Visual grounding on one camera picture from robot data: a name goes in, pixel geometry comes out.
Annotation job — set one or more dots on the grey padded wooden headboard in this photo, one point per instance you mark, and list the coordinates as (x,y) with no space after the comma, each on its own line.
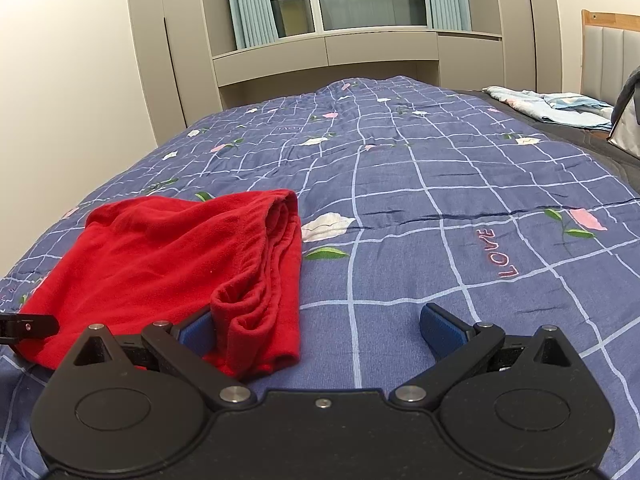
(610,55)

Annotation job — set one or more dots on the grey pillow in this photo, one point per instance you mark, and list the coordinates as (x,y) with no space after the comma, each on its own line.
(629,110)

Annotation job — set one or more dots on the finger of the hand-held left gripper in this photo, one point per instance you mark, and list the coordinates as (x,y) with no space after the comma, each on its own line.
(30,327)

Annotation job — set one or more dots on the beige window bench cabinet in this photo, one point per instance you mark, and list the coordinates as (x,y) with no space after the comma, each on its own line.
(350,55)

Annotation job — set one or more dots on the light blue printed blanket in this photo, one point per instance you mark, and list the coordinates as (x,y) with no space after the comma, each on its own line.
(560,107)

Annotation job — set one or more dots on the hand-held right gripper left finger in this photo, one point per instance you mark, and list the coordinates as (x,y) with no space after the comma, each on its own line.
(197,334)

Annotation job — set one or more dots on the red fleece garment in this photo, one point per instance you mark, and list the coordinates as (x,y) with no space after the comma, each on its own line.
(150,260)

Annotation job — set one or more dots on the blue checked floral quilt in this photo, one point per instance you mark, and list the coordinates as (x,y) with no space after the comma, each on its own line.
(425,200)

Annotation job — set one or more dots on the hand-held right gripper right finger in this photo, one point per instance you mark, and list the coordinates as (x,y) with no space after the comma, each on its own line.
(440,331)

